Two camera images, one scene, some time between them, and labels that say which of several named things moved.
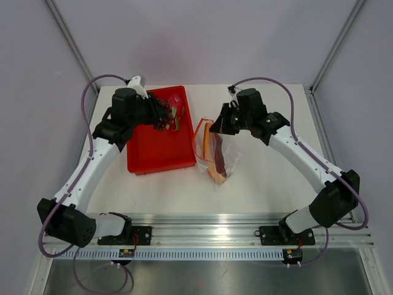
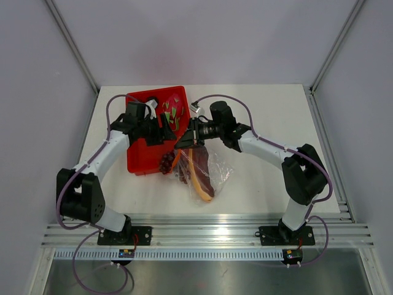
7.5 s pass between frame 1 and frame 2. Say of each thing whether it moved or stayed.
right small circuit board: stayed
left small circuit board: stayed
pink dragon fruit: stayed
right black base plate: stayed
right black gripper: moved
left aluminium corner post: stayed
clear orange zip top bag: moved
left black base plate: stayed
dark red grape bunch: moved
